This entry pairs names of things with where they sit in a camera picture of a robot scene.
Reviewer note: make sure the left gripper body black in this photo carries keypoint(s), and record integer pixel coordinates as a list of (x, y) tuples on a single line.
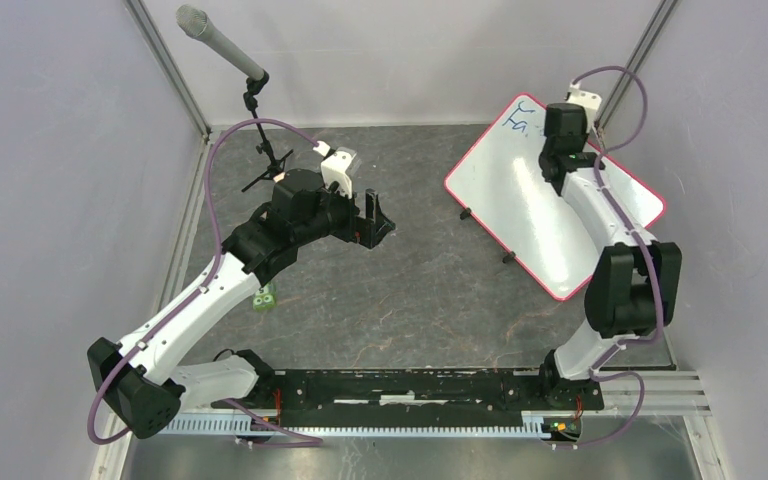
[(336, 216)]

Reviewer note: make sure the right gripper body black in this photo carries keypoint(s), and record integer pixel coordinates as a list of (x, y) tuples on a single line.
[(583, 132)]

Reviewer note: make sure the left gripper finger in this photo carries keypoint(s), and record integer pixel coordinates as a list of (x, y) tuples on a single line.
[(373, 212), (373, 234)]

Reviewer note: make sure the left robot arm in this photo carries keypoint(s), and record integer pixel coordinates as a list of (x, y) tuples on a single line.
[(140, 377)]

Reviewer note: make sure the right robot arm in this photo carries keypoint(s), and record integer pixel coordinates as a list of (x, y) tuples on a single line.
[(633, 288)]

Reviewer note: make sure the green number block toy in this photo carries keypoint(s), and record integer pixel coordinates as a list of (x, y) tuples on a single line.
[(264, 298)]

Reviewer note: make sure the black microphone stand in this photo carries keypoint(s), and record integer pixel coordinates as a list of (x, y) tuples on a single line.
[(275, 165)]

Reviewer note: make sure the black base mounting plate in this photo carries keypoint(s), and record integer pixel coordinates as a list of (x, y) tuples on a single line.
[(385, 398)]

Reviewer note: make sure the grey microphone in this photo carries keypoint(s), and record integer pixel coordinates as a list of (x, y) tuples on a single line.
[(196, 24)]

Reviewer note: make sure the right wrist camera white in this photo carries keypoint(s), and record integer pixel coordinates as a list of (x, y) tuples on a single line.
[(591, 102)]

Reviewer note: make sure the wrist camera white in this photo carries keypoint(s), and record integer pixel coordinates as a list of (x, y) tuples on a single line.
[(337, 168), (591, 102)]

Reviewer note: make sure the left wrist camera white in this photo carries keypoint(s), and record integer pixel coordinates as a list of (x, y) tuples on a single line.
[(337, 168)]

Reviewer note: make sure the white slotted cable duct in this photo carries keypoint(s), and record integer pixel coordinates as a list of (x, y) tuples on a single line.
[(238, 424)]

